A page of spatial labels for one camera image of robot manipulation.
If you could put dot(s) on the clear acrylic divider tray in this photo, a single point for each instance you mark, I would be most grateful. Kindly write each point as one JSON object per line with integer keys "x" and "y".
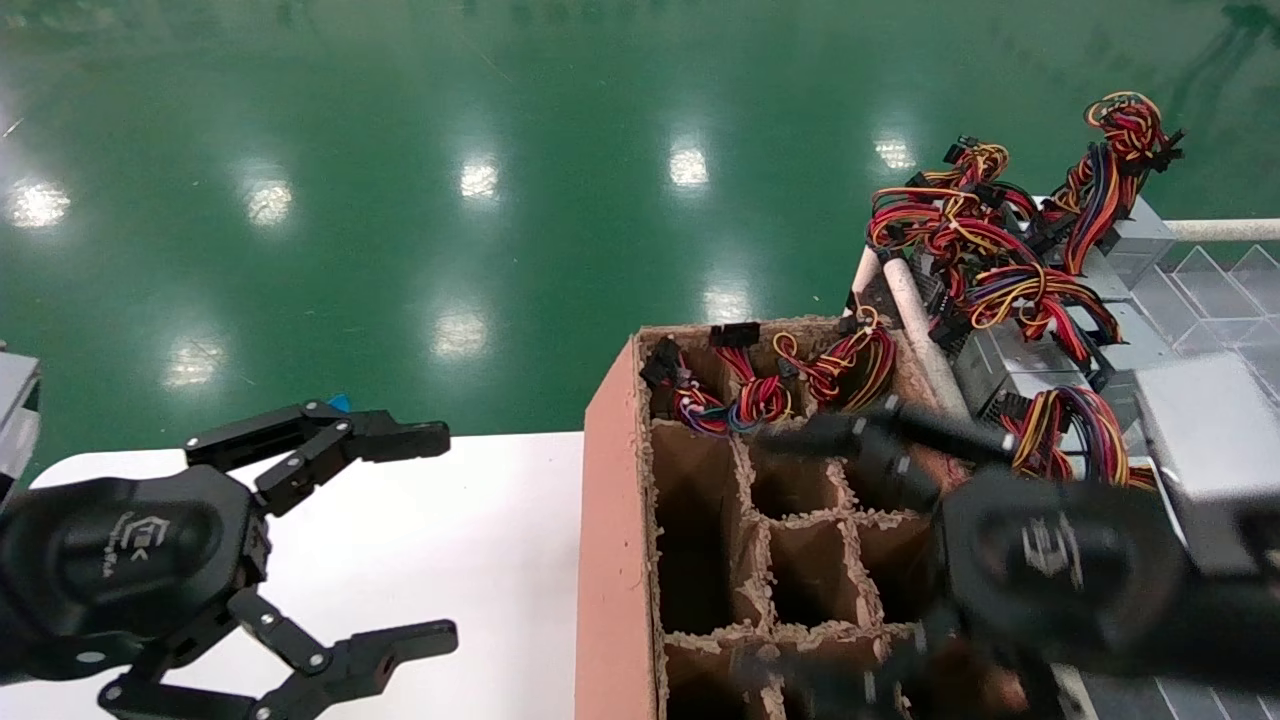
{"x": 1230, "y": 300}

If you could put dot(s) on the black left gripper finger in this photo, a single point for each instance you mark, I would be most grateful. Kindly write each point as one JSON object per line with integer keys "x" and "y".
{"x": 400, "y": 440}

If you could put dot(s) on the brown cardboard box with dividers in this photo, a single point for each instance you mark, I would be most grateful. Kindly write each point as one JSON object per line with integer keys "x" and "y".
{"x": 610, "y": 560}

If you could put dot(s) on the blue floor tape piece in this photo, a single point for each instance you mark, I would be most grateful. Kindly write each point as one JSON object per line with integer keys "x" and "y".
{"x": 339, "y": 403}

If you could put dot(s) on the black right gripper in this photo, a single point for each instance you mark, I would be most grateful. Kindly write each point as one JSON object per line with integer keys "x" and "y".
{"x": 1060, "y": 560}

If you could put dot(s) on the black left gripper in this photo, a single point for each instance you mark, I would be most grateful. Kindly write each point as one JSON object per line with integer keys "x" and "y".
{"x": 130, "y": 560}

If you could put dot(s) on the power supply with hex grille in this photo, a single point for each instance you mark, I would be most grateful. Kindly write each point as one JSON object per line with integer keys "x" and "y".
{"x": 945, "y": 232}

